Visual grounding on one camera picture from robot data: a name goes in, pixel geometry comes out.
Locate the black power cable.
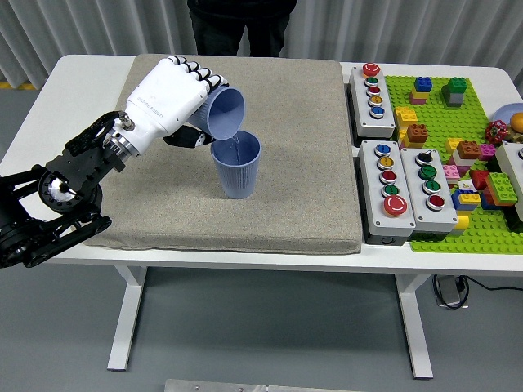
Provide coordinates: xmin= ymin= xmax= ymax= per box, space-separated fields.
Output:
xmin=432 ymin=274 xmax=523 ymax=311

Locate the lilac plate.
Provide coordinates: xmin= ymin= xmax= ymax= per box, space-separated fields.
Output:
xmin=493 ymin=103 xmax=523 ymax=124

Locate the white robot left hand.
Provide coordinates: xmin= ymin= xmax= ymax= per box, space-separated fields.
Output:
xmin=121 ymin=56 xmax=230 ymax=154

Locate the green toy brick baseplate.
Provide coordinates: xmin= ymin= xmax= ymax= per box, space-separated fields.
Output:
xmin=383 ymin=75 xmax=523 ymax=256

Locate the red valve wheel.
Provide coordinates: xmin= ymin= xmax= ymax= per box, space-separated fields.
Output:
xmin=485 ymin=119 xmax=509 ymax=145

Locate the grey four-button control box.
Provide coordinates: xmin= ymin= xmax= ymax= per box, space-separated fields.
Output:
xmin=399 ymin=147 xmax=459 ymax=242

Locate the person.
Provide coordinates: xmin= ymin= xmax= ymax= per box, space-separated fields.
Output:
xmin=186 ymin=0 xmax=298 ymax=58

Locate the white table leg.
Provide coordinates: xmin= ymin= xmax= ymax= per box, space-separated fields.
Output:
xmin=393 ymin=273 xmax=435 ymax=379
xmin=106 ymin=265 xmax=149 ymax=372

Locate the yellow round toy brick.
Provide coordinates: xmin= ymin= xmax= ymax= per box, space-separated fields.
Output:
xmin=450 ymin=215 xmax=471 ymax=237

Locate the grey power adapter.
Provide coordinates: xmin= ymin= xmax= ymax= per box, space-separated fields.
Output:
xmin=436 ymin=276 xmax=466 ymax=305

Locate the grey-brown fabric mat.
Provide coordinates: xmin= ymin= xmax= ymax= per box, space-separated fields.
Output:
xmin=79 ymin=54 xmax=364 ymax=256

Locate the orange toy brick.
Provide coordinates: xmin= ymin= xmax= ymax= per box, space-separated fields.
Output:
xmin=456 ymin=140 xmax=483 ymax=161
xmin=405 ymin=122 xmax=430 ymax=145
xmin=489 ymin=191 xmax=519 ymax=207

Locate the grey five-button control box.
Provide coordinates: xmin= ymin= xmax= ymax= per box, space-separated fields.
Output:
xmin=357 ymin=139 xmax=418 ymax=247
xmin=346 ymin=62 xmax=397 ymax=142

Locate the grey pleated curtain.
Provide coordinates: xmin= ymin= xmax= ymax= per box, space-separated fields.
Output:
xmin=0 ymin=0 xmax=523 ymax=93

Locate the red toy brick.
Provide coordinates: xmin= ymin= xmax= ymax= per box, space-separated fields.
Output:
xmin=469 ymin=170 xmax=492 ymax=191

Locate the blue ribbed plastic cup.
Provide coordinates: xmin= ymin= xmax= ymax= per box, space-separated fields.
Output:
xmin=191 ymin=85 xmax=247 ymax=142
xmin=210 ymin=130 xmax=262 ymax=200

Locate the large green toy brick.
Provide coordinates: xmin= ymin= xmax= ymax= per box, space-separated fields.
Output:
xmin=485 ymin=171 xmax=518 ymax=202

